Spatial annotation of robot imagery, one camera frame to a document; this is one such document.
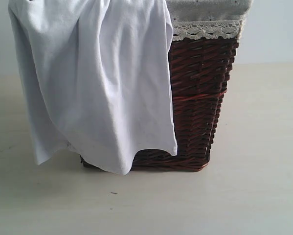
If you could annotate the white t-shirt with red lettering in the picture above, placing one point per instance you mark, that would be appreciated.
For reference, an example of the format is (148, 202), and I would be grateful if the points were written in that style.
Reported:
(95, 77)

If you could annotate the dark brown wicker basket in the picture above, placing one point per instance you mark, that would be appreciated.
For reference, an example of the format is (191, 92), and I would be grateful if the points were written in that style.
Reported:
(199, 73)

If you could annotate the grey fabric liner lace trim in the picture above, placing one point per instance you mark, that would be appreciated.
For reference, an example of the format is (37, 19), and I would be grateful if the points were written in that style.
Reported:
(210, 19)

